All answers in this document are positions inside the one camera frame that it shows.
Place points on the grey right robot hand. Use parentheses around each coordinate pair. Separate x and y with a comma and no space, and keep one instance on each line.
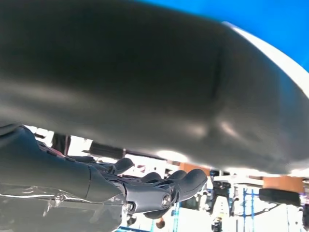
(120,80)

